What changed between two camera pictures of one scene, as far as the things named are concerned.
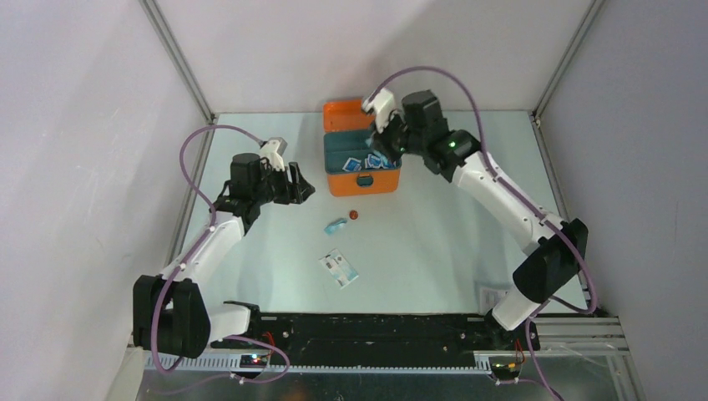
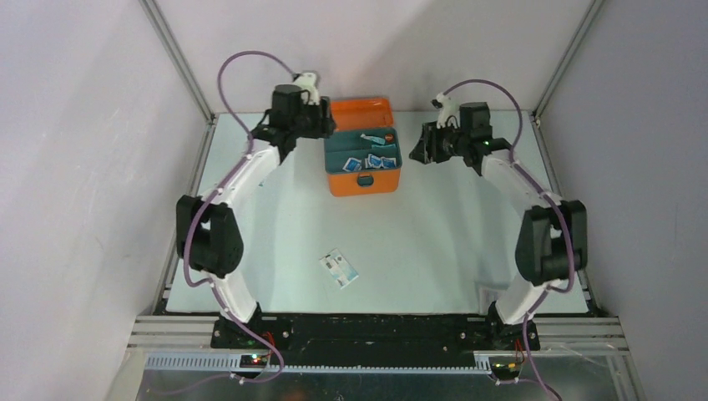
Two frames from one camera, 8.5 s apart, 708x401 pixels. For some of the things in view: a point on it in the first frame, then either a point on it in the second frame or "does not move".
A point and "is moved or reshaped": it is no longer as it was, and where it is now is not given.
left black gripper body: (280, 191) → (311, 123)
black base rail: (314, 338) does not move
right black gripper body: (395, 139) → (446, 143)
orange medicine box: (352, 166) does not move
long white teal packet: (339, 268) does not move
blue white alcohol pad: (352, 164) does not move
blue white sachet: (388, 164) does not move
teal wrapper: (335, 225) is moved or reshaped
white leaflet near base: (488, 297) does not move
